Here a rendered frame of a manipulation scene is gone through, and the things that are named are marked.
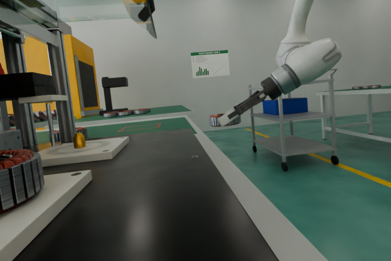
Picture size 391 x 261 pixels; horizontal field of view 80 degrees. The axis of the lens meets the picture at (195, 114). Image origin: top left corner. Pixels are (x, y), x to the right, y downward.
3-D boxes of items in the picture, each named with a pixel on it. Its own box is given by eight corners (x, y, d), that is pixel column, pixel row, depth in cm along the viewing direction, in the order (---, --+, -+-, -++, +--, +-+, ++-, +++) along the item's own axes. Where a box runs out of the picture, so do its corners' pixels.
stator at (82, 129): (95, 136, 81) (93, 125, 80) (68, 143, 70) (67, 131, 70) (70, 137, 84) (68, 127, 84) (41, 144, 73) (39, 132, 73)
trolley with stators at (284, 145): (292, 146, 336) (287, 77, 328) (343, 167, 236) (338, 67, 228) (252, 152, 330) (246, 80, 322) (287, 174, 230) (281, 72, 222)
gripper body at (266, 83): (284, 94, 73) (259, 110, 75) (280, 94, 81) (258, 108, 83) (271, 74, 73) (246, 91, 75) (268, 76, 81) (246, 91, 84)
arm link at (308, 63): (306, 91, 72) (291, 83, 85) (354, 61, 69) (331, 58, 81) (288, 63, 70) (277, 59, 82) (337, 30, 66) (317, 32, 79)
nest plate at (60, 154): (129, 141, 51) (128, 136, 51) (112, 158, 36) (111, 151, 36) (57, 149, 49) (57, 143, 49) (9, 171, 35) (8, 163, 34)
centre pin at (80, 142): (87, 145, 44) (85, 131, 43) (83, 147, 42) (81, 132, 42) (76, 146, 43) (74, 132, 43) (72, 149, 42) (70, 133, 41)
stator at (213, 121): (241, 121, 86) (240, 111, 86) (241, 125, 75) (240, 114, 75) (212, 124, 89) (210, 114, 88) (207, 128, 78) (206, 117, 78)
